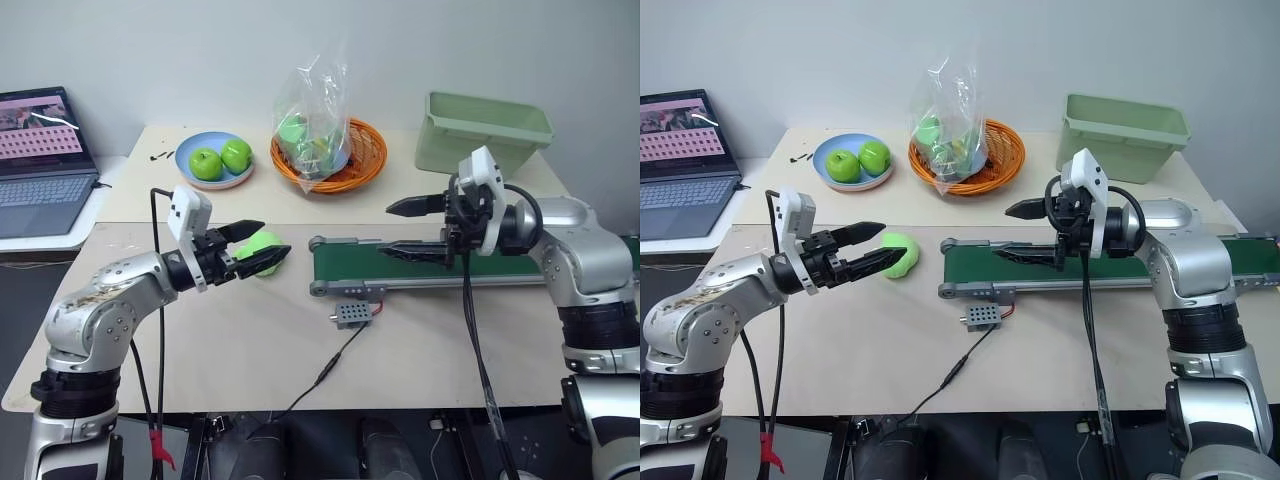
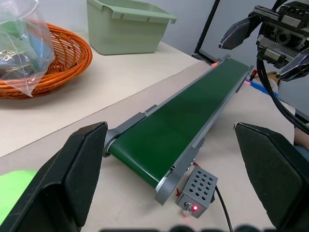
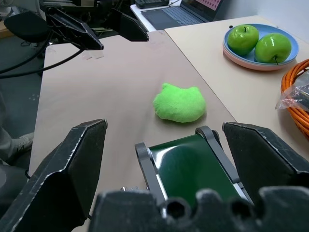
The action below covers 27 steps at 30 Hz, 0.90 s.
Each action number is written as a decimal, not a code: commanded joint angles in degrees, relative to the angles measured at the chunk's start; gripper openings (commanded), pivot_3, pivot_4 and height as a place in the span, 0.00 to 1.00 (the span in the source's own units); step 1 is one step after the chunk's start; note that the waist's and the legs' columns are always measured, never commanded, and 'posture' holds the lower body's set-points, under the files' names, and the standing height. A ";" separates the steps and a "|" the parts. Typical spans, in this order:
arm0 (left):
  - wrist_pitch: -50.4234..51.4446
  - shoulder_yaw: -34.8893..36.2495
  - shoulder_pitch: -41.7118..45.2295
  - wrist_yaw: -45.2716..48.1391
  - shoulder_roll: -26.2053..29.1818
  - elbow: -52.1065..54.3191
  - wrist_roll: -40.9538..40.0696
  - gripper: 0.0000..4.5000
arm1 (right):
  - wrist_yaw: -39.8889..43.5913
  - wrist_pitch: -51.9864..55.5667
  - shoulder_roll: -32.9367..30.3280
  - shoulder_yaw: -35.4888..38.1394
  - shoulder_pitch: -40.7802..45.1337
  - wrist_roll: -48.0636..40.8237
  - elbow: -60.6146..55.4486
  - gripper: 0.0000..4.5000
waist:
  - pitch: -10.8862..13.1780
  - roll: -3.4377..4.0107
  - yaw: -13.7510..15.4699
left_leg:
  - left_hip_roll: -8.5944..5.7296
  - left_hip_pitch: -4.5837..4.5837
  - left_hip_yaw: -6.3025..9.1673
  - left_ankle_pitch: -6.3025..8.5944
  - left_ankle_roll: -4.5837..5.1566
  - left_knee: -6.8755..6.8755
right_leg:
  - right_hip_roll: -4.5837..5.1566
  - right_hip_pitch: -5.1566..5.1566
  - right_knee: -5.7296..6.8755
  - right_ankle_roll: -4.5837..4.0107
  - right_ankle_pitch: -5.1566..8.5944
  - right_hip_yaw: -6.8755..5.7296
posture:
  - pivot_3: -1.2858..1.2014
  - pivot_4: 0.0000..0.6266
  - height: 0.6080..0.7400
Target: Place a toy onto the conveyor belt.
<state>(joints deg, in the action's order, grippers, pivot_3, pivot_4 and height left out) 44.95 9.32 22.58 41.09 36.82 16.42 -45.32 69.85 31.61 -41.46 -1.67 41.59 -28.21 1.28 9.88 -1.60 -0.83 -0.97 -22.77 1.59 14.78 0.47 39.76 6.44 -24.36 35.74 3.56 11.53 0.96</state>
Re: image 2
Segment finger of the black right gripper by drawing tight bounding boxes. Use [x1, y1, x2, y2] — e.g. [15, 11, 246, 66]
[218, 14, 263, 50]
[279, 52, 309, 82]

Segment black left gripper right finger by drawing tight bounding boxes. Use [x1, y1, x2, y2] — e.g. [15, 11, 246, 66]
[233, 122, 309, 232]

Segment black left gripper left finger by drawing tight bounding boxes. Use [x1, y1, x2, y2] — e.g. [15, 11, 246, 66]
[0, 121, 109, 232]

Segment green conveyor belt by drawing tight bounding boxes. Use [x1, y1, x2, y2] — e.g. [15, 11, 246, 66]
[102, 55, 255, 206]

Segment blue flat object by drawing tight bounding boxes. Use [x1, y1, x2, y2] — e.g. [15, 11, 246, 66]
[248, 81, 281, 98]

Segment bright green soft object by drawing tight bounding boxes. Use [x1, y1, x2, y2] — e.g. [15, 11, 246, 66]
[0, 170, 39, 218]

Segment grey perforated control box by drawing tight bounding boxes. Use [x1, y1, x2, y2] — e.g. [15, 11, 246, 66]
[176, 168, 219, 218]

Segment pale green plastic bin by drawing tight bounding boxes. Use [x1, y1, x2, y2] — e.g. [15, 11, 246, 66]
[86, 0, 177, 56]

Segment orange wicker basket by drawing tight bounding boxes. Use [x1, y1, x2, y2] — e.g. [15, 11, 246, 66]
[0, 23, 93, 100]

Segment clear plastic bag with items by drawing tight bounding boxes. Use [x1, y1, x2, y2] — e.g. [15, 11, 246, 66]
[0, 0, 56, 98]

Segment black metal stand frame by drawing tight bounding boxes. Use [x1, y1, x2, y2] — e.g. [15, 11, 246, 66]
[191, 0, 224, 65]

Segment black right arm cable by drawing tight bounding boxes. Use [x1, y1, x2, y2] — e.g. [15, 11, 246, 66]
[255, 52, 309, 136]

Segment black control box cable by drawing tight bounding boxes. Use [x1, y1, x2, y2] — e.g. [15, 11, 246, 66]
[213, 185, 235, 232]

